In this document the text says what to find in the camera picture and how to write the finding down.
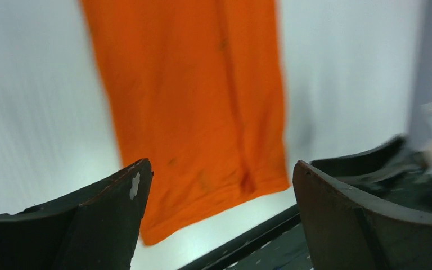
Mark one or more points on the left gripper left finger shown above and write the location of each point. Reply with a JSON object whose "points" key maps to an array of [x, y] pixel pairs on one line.
{"points": [[94, 227]]}

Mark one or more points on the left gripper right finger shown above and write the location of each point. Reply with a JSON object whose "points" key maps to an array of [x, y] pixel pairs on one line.
{"points": [[347, 228]]}

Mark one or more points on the orange t shirt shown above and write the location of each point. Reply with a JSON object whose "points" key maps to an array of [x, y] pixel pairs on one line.
{"points": [[195, 87]]}

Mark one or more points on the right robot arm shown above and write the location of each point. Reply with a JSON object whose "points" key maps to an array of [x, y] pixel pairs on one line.
{"points": [[393, 171]]}

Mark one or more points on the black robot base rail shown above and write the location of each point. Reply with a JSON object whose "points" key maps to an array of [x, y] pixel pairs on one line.
{"points": [[277, 243]]}

